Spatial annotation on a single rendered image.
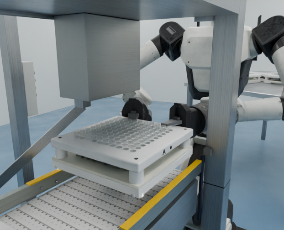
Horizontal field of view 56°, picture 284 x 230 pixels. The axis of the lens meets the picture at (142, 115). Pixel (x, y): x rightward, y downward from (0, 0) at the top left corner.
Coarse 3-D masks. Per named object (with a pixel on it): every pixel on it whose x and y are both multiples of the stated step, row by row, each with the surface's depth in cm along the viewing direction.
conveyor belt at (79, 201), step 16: (176, 176) 71; (48, 192) 64; (64, 192) 64; (80, 192) 64; (96, 192) 64; (112, 192) 64; (16, 208) 57; (32, 208) 57; (48, 208) 57; (64, 208) 57; (80, 208) 57; (96, 208) 57; (112, 208) 57; (128, 208) 57; (16, 224) 52; (32, 224) 52; (48, 224) 52; (64, 224) 52; (80, 224) 52; (96, 224) 52; (112, 224) 52
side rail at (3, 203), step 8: (56, 176) 65; (64, 176) 68; (72, 176) 70; (40, 184) 62; (48, 184) 64; (56, 184) 66; (8, 192) 57; (16, 192) 57; (24, 192) 58; (32, 192) 60; (40, 192) 62; (0, 200) 54; (8, 200) 56; (16, 200) 57; (24, 200) 59; (0, 208) 54; (8, 208) 56
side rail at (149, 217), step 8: (200, 168) 72; (192, 176) 68; (184, 184) 64; (176, 192) 60; (160, 200) 54; (168, 200) 57; (152, 208) 51; (160, 208) 55; (144, 216) 49; (152, 216) 52; (136, 224) 47; (144, 224) 50
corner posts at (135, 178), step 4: (188, 140) 66; (180, 144) 67; (184, 144) 66; (188, 144) 66; (56, 148) 60; (56, 152) 60; (60, 152) 60; (64, 152) 61; (56, 156) 61; (60, 156) 60; (64, 156) 61; (132, 172) 49; (136, 172) 49; (140, 172) 49; (132, 176) 49; (136, 176) 49; (140, 176) 49; (132, 180) 49; (136, 180) 49; (140, 180) 49; (136, 184) 49
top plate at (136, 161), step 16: (80, 128) 68; (176, 128) 67; (64, 144) 58; (80, 144) 57; (96, 144) 57; (160, 144) 56; (176, 144) 59; (112, 160) 51; (128, 160) 49; (144, 160) 49
